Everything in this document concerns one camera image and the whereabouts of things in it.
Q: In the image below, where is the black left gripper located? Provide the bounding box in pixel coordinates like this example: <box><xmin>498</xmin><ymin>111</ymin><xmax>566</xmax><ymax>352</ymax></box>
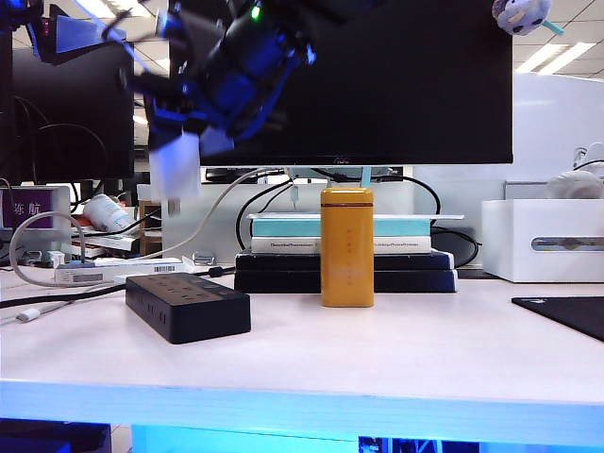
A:
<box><xmin>141</xmin><ymin>11</ymin><xmax>315</xmax><ymax>159</ymax></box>

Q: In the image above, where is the white charger block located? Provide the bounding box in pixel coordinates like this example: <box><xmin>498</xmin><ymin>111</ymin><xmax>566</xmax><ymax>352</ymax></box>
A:
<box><xmin>149</xmin><ymin>134</ymin><xmax>203</xmax><ymax>218</ymax></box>

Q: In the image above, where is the black power strip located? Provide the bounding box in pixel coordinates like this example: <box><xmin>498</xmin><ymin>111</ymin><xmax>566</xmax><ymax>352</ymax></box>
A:
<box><xmin>125</xmin><ymin>274</ymin><xmax>252</xmax><ymax>345</ymax></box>

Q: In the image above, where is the frosted grey desk divider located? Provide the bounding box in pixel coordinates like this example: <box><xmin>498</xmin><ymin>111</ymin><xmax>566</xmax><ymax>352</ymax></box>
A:
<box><xmin>159</xmin><ymin>182</ymin><xmax>414</xmax><ymax>259</ymax></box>

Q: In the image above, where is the brown wooden cabinet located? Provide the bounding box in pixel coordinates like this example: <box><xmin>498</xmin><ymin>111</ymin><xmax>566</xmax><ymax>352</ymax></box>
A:
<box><xmin>139</xmin><ymin>200</ymin><xmax>162</xmax><ymax>256</ymax></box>

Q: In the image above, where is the white plastic bottle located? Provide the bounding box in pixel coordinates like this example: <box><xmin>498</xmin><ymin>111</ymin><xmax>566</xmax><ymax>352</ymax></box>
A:
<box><xmin>82</xmin><ymin>193</ymin><xmax>136</xmax><ymax>233</ymax></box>

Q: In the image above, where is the black background monitor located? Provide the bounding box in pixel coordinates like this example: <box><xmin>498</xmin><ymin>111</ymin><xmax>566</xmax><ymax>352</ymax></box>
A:
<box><xmin>11</xmin><ymin>42</ymin><xmax>136</xmax><ymax>183</ymax></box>
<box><xmin>0</xmin><ymin>0</ymin><xmax>14</xmax><ymax>185</ymax></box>

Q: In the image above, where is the stack of magazines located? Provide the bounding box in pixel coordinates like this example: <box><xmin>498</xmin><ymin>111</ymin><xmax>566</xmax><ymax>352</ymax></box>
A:
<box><xmin>70</xmin><ymin>230</ymin><xmax>143</xmax><ymax>259</ymax></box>

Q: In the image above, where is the white book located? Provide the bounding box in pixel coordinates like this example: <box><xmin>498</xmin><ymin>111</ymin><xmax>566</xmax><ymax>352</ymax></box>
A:
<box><xmin>249</xmin><ymin>237</ymin><xmax>431</xmax><ymax>255</ymax></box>

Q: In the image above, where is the long white barcode box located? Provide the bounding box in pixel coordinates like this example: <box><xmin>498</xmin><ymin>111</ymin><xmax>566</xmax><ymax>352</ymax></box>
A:
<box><xmin>53</xmin><ymin>257</ymin><xmax>194</xmax><ymax>287</ymax></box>

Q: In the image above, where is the purple name sign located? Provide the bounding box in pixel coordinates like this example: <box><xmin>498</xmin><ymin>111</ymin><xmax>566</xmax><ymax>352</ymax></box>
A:
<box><xmin>0</xmin><ymin>185</ymin><xmax>72</xmax><ymax>256</ymax></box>

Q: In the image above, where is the yellow tin box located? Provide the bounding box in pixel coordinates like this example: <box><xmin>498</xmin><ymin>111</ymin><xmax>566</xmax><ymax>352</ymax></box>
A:
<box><xmin>319</xmin><ymin>187</ymin><xmax>376</xmax><ymax>309</ymax></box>

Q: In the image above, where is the large black AOC monitor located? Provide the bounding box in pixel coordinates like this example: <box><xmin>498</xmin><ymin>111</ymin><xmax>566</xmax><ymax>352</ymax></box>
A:
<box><xmin>168</xmin><ymin>0</ymin><xmax>514</xmax><ymax>167</ymax></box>

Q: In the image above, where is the white box device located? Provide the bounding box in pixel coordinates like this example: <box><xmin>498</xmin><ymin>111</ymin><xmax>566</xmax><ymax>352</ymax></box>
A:
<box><xmin>480</xmin><ymin>198</ymin><xmax>604</xmax><ymax>284</ymax></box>

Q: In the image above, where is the purple plush toy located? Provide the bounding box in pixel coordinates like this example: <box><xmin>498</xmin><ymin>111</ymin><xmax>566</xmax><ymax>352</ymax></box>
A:
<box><xmin>490</xmin><ymin>0</ymin><xmax>566</xmax><ymax>38</ymax></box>

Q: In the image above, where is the ceiling light strip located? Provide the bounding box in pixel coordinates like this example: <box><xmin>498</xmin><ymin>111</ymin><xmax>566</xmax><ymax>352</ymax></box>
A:
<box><xmin>537</xmin><ymin>42</ymin><xmax>596</xmax><ymax>76</ymax></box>
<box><xmin>514</xmin><ymin>42</ymin><xmax>570</xmax><ymax>75</ymax></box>

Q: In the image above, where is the black mouse pad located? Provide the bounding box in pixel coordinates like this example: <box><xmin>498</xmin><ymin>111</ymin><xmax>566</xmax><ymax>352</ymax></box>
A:
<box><xmin>512</xmin><ymin>295</ymin><xmax>604</xmax><ymax>344</ymax></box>

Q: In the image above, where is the black monitor cable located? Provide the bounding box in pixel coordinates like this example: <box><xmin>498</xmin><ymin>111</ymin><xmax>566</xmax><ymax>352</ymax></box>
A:
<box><xmin>234</xmin><ymin>176</ymin><xmax>296</xmax><ymax>254</ymax></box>
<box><xmin>400</xmin><ymin>175</ymin><xmax>482</xmax><ymax>270</ymax></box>

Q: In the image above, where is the black cable with ferrite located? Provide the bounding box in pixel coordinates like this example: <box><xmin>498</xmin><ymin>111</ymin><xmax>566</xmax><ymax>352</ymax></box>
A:
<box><xmin>181</xmin><ymin>265</ymin><xmax>237</xmax><ymax>279</ymax></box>

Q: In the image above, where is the grey cable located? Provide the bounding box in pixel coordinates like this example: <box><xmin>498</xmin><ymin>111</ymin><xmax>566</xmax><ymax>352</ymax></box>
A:
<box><xmin>8</xmin><ymin>167</ymin><xmax>289</xmax><ymax>289</ymax></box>

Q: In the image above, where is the black power strip cord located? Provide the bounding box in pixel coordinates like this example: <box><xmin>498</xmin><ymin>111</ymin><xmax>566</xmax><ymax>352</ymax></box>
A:
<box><xmin>0</xmin><ymin>281</ymin><xmax>128</xmax><ymax>310</ymax></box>

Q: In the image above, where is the white USB connector cable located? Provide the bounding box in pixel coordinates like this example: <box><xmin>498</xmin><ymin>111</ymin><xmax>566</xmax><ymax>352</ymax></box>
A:
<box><xmin>0</xmin><ymin>306</ymin><xmax>75</xmax><ymax>327</ymax></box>

